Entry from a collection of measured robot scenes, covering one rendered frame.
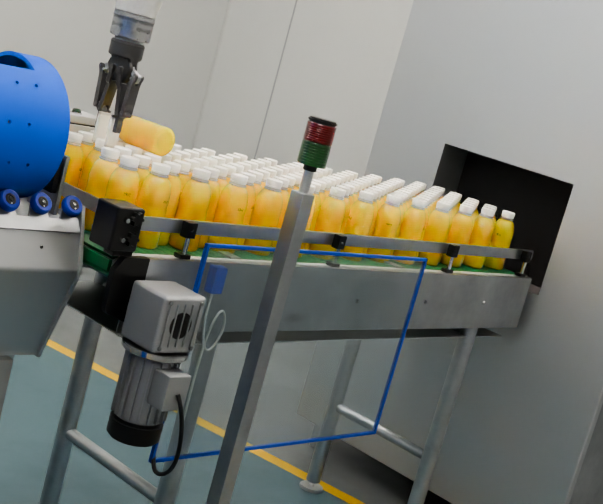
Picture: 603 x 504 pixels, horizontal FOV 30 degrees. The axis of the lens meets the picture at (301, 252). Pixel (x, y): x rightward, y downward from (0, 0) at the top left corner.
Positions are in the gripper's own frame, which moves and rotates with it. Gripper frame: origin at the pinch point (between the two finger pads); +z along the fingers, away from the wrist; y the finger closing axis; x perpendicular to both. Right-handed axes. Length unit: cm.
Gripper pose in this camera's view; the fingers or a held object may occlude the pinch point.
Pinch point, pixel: (107, 130)
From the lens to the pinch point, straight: 251.6
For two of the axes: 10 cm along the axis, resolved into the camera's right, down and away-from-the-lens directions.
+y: 7.1, 3.2, -6.3
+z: -2.6, 9.5, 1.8
